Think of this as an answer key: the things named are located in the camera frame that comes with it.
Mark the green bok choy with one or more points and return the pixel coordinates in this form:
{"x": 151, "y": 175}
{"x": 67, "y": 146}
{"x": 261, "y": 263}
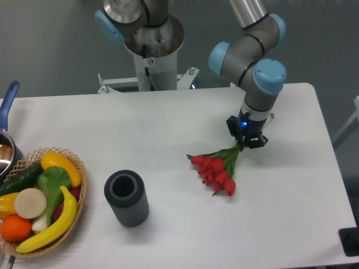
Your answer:
{"x": 49, "y": 182}

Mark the dark grey ribbed vase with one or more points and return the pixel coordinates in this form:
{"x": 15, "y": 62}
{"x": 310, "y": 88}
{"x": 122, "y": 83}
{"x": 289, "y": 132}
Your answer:
{"x": 125, "y": 192}

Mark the yellow banana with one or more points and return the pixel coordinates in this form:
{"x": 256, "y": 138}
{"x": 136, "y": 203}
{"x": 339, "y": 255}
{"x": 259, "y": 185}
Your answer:
{"x": 57, "y": 229}

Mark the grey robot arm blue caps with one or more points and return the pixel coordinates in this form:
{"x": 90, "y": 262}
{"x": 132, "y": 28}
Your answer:
{"x": 242, "y": 63}

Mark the dark red vegetable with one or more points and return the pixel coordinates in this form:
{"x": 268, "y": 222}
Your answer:
{"x": 57, "y": 213}

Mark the woven wicker basket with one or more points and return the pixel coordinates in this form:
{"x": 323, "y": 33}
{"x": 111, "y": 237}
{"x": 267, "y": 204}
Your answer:
{"x": 30, "y": 160}

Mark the blue handled saucepan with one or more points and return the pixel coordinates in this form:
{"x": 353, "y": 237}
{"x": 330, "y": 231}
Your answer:
{"x": 10, "y": 153}

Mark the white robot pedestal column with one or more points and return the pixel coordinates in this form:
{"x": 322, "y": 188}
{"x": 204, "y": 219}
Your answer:
{"x": 154, "y": 50}

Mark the red tulip bouquet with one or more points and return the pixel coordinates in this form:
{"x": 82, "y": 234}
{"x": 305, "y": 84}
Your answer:
{"x": 217, "y": 169}

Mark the yellow bell pepper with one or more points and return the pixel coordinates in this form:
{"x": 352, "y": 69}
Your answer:
{"x": 7, "y": 205}

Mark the green cucumber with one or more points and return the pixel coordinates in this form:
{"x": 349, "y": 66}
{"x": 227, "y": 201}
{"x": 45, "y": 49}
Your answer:
{"x": 23, "y": 180}

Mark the black device at table edge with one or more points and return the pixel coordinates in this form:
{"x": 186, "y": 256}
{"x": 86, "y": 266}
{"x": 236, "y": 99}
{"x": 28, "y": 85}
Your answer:
{"x": 349, "y": 241}

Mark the orange fruit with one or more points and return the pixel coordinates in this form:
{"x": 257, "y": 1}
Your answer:
{"x": 15, "y": 228}

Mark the white metal base frame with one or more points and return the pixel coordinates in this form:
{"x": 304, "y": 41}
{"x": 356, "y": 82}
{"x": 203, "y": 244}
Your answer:
{"x": 184, "y": 81}

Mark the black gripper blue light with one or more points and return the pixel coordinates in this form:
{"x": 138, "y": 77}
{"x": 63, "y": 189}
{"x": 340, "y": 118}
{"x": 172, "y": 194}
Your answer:
{"x": 250, "y": 128}

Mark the white furniture leg right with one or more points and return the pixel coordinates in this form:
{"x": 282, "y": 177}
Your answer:
{"x": 347, "y": 128}

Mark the beige round disc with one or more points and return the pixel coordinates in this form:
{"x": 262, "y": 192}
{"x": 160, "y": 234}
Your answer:
{"x": 30, "y": 203}

